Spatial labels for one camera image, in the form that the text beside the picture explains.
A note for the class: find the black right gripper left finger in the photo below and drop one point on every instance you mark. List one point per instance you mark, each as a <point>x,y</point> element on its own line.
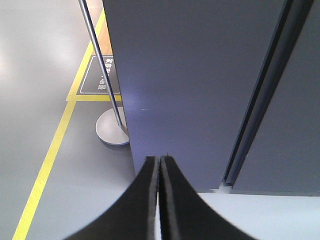
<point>132,216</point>

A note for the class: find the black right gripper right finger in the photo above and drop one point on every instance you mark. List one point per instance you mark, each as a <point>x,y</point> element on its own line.
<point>183,213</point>

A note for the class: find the fridge door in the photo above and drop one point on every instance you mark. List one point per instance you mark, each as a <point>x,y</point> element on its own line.
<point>187,70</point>

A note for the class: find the dark grey fridge body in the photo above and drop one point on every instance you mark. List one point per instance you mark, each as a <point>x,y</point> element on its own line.
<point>277,147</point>

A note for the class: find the metal sign stand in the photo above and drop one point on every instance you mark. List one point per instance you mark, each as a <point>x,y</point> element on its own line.
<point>109,127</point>

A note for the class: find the grey floor sign sticker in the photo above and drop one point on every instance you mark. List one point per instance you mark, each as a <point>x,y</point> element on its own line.
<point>93,82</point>

